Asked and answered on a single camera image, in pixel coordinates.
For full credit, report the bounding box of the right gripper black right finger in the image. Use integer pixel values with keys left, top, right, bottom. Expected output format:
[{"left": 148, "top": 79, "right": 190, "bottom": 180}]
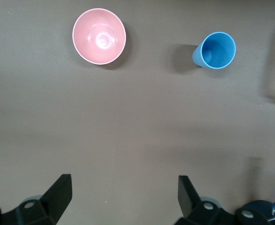
[{"left": 175, "top": 175, "right": 269, "bottom": 225}]

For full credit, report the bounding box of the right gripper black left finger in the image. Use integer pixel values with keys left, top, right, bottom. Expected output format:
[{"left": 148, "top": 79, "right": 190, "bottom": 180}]
[{"left": 0, "top": 173, "right": 72, "bottom": 225}]

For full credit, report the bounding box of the pink plastic bowl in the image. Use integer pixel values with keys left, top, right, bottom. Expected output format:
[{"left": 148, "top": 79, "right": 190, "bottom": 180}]
[{"left": 72, "top": 8, "right": 127, "bottom": 65}]

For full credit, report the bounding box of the dark blue round part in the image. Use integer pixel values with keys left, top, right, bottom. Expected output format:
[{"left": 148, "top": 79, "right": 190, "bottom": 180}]
[{"left": 244, "top": 199, "right": 275, "bottom": 225}]

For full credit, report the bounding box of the blue ribbed plastic cup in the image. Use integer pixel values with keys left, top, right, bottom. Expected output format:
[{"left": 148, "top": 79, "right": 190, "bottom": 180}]
[{"left": 192, "top": 31, "right": 237, "bottom": 70}]

